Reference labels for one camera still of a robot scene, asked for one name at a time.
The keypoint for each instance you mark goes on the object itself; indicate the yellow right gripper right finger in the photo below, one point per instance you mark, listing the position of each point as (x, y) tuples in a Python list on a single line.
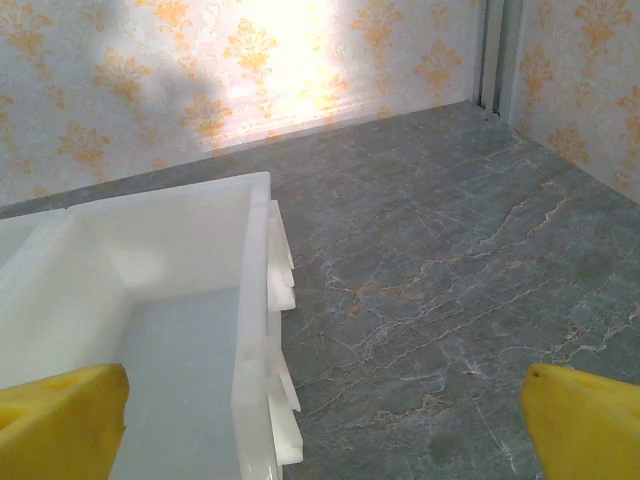
[(585, 430)]

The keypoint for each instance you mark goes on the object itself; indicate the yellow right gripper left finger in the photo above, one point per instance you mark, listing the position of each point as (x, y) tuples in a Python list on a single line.
[(60, 425)]

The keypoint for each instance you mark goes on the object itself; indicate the white plastic bin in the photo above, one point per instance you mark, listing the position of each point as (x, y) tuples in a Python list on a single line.
[(25, 237), (200, 260)]

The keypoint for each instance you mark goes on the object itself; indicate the white metal frame post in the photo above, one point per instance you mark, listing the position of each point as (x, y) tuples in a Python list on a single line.
[(492, 50)]

